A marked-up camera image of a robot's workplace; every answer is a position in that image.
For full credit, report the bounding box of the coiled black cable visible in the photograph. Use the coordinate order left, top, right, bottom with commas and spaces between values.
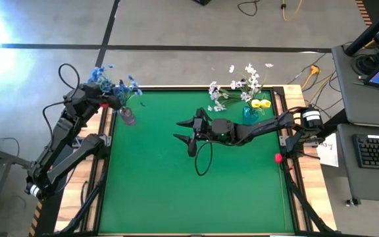
352, 52, 379, 76

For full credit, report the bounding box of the black table frame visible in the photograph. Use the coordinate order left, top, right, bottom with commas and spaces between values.
57, 78, 341, 237

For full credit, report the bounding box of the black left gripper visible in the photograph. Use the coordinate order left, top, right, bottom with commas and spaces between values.
81, 82, 124, 111

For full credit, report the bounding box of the gray side desk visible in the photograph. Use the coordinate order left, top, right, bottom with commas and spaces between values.
331, 42, 379, 203

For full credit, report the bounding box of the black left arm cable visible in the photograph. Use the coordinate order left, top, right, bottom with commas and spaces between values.
42, 63, 81, 139

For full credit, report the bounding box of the yellow floor cable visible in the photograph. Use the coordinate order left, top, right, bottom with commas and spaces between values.
280, 0, 304, 22

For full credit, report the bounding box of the white paper sheet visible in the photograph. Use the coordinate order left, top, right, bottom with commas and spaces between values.
315, 133, 340, 168

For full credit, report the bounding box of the white flower bunch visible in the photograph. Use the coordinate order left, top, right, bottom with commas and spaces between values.
207, 80, 243, 113
228, 62, 275, 106

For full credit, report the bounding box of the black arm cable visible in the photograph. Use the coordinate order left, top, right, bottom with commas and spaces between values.
42, 63, 81, 139
194, 140, 214, 177

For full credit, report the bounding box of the blue glass vase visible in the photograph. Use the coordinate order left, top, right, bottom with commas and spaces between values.
241, 105, 259, 125

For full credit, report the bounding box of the purple glass vase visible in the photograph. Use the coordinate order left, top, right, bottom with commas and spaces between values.
118, 107, 137, 127

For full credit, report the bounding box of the black floor cable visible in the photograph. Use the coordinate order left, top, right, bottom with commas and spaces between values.
237, 0, 260, 17

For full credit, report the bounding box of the black monitor pole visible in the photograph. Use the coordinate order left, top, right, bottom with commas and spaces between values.
343, 1, 379, 57

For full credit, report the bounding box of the green table mat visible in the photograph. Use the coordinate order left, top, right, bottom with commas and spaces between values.
97, 89, 296, 234

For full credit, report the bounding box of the black keyboard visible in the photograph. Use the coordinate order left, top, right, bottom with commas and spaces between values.
352, 133, 379, 171

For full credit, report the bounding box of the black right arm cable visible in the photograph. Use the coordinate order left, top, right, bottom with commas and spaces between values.
194, 140, 214, 177

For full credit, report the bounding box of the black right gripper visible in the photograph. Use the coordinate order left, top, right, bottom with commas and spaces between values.
172, 107, 240, 158

